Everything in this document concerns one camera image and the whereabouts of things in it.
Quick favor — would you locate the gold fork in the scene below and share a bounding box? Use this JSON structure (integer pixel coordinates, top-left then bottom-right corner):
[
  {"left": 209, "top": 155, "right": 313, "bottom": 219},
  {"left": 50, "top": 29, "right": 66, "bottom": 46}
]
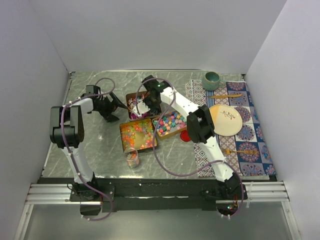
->
[{"left": 222, "top": 149, "right": 258, "bottom": 155}]

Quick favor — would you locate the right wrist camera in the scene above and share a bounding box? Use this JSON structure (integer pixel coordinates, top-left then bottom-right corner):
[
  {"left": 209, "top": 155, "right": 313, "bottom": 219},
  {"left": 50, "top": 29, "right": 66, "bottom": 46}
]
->
[{"left": 131, "top": 100, "right": 151, "bottom": 118}]

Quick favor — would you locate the glass jar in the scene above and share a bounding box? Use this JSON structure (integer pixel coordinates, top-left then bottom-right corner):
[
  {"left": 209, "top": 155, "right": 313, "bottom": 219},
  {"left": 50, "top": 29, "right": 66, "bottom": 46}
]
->
[{"left": 124, "top": 147, "right": 140, "bottom": 169}]

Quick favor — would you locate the patterned placemat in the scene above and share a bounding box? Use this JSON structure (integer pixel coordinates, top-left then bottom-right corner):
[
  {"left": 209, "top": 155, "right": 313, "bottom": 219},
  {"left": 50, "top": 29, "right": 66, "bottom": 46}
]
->
[{"left": 185, "top": 79, "right": 276, "bottom": 177}]

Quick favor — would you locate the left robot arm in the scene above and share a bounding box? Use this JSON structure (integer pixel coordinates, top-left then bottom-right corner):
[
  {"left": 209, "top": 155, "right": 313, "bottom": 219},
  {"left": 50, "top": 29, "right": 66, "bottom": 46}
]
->
[{"left": 49, "top": 85, "right": 128, "bottom": 201}]

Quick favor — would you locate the translucent star candy tin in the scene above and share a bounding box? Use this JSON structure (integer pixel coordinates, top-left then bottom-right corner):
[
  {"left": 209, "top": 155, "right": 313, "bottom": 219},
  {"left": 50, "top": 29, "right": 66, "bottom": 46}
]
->
[{"left": 119, "top": 118, "right": 158, "bottom": 153}]

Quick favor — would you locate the yellow cream plate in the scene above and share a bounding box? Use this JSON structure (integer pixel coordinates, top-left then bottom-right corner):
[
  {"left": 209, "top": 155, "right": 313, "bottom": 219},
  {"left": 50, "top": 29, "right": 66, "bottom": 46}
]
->
[{"left": 209, "top": 104, "right": 243, "bottom": 137}]

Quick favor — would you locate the red jar lid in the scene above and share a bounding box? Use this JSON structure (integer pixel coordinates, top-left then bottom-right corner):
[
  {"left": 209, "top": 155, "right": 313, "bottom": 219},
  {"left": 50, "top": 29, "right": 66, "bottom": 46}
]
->
[{"left": 180, "top": 130, "right": 191, "bottom": 142}]

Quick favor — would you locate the teal ceramic mug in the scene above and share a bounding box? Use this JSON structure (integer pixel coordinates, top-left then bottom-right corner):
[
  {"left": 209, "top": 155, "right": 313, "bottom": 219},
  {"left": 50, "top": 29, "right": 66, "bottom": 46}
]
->
[{"left": 201, "top": 71, "right": 225, "bottom": 91}]

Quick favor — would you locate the pastel star candy tin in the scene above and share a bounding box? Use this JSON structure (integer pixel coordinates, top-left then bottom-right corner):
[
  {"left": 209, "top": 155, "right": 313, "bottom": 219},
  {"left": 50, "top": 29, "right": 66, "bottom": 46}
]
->
[{"left": 151, "top": 111, "right": 187, "bottom": 141}]

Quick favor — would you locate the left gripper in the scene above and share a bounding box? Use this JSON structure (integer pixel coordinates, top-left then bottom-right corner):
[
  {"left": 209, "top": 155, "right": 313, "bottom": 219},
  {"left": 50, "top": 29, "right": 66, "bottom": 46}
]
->
[{"left": 95, "top": 92, "right": 127, "bottom": 123}]

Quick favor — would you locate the lollipop tin box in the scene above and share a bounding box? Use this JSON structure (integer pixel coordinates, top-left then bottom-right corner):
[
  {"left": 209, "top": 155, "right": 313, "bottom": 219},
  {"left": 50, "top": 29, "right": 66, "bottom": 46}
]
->
[{"left": 125, "top": 91, "right": 163, "bottom": 122}]

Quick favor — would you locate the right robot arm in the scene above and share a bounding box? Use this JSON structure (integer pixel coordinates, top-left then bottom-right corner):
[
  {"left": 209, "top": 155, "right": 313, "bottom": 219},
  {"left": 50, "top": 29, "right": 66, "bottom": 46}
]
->
[{"left": 136, "top": 76, "right": 245, "bottom": 200}]

